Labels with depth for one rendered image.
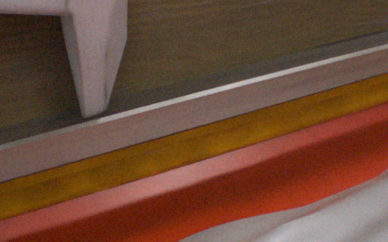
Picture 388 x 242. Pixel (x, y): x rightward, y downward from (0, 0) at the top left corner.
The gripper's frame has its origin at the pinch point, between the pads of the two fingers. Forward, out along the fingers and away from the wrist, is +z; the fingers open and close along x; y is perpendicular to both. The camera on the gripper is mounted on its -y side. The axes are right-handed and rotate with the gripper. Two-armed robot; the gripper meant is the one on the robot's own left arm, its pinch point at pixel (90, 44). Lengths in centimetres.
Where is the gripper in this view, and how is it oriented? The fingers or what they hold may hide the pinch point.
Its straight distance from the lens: 16.4
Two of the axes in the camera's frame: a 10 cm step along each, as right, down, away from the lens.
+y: -9.0, 2.7, -3.4
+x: 4.1, 3.2, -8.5
